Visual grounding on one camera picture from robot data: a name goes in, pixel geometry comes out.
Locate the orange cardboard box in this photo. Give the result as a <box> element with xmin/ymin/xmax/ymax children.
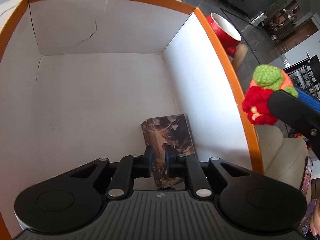
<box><xmin>1</xmin><ymin>0</ymin><xmax>264</xmax><ymax>237</ymax></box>

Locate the crocheted strawberry toy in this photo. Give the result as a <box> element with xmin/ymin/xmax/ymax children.
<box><xmin>242</xmin><ymin>64</ymin><xmax>298</xmax><ymax>126</ymax></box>

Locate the photo card box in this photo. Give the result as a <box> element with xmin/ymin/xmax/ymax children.
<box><xmin>142</xmin><ymin>114</ymin><xmax>195</xmax><ymax>189</ymax></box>

